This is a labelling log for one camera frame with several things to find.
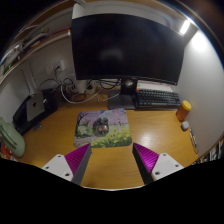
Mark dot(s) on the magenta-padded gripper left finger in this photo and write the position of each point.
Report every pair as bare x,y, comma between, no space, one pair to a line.
60,165

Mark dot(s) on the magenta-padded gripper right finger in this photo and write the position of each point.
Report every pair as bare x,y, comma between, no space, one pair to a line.
165,164

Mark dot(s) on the flower meadow print mouse pad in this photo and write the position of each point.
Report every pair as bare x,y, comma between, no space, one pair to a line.
118,131

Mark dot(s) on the black and silver pen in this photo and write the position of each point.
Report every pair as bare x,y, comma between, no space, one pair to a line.
193,138

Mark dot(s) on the white earbuds case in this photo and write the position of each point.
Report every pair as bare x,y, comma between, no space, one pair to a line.
185,125

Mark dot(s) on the shelf unit with books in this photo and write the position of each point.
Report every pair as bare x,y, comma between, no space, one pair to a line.
213,150

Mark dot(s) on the orange jar with yellow lid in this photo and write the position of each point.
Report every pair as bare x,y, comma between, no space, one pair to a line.
183,112

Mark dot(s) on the pale green plastic object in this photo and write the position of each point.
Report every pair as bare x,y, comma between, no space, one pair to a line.
11,140

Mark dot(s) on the black desk stand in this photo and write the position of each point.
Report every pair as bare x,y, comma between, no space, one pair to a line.
21,118

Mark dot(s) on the silver box computer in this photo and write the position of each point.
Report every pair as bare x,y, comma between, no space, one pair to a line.
35,106

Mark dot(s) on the dark grey mechanical keyboard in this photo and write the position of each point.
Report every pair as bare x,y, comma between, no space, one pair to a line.
157,98

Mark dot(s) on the white power strip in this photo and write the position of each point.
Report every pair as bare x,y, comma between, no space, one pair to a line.
85,87

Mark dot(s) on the black curved monitor with stand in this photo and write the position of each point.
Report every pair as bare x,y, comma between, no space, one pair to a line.
126,46

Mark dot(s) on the white light bar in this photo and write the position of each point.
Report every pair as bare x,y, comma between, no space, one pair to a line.
185,26

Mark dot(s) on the white wall outlet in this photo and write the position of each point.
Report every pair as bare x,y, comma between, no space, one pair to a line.
56,67

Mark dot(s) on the wooden wall shelf with items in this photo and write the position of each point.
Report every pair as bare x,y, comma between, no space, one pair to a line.
30,43

